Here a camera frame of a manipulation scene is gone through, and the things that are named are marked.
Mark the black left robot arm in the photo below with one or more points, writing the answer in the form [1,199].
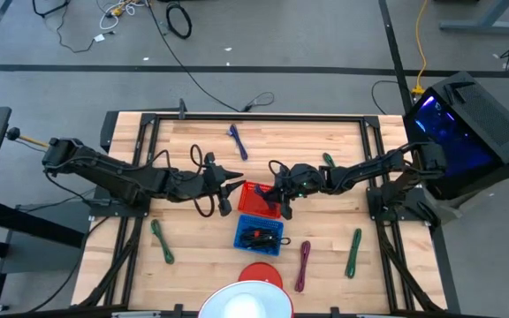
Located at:
[122,179]

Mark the black computer tower blue glow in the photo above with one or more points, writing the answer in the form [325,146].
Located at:
[488,115]

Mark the grey desk foot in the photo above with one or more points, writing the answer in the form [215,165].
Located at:
[480,26]

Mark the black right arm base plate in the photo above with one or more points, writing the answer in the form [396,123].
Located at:
[382,212]

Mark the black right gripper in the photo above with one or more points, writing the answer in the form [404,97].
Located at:
[307,181]

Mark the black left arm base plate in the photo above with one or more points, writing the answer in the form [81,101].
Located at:
[104,207]

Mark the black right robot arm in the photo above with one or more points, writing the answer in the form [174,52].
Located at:
[369,170]

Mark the black stand foot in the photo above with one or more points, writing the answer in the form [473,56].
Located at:
[42,11]

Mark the black table clamp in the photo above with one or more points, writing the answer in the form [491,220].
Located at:
[335,312]
[178,310]

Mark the red plastic basket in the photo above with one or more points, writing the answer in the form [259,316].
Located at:
[250,205]

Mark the black aluminium table frame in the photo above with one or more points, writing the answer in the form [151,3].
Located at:
[259,117]

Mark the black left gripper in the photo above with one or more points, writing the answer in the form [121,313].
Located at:
[214,179]

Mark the blue plastic basket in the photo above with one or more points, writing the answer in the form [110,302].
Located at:
[237,240]

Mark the wooden rod black knob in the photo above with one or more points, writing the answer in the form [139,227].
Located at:
[13,133]

